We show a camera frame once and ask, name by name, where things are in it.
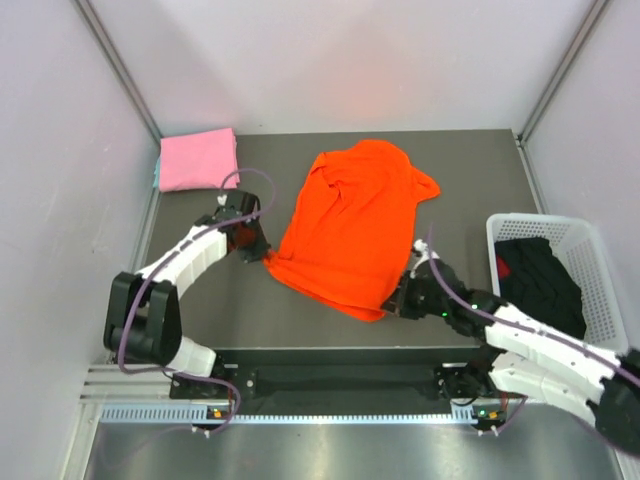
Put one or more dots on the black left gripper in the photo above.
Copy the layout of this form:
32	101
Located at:
259	249

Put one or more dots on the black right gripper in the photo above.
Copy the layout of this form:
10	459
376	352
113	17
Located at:
397	302

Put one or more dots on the orange t shirt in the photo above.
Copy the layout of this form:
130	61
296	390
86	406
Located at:
350	236

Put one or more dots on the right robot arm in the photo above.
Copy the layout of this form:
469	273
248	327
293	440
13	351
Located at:
596	385

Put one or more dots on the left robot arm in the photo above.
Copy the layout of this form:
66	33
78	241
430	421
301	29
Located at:
143	325

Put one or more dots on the folded pink t shirt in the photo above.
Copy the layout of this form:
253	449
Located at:
197	161

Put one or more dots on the red t shirt in basket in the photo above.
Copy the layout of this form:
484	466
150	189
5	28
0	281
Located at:
503	269

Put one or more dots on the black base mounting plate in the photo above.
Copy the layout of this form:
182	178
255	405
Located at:
457	374

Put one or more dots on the folded teal t shirt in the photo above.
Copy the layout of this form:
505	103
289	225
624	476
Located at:
155	172

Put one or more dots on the black t shirt in basket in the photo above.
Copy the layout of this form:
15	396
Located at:
540	286

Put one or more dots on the white plastic laundry basket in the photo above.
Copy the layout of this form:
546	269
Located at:
576	244

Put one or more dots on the grey slotted cable duct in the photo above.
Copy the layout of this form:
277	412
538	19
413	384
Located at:
202	414

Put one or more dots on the left aluminium frame post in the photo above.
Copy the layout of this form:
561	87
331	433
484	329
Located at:
107	46

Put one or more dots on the aluminium frame post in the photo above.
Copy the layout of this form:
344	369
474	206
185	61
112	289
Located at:
578	41
107	46

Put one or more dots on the right aluminium frame post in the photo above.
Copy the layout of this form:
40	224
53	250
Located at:
578	41

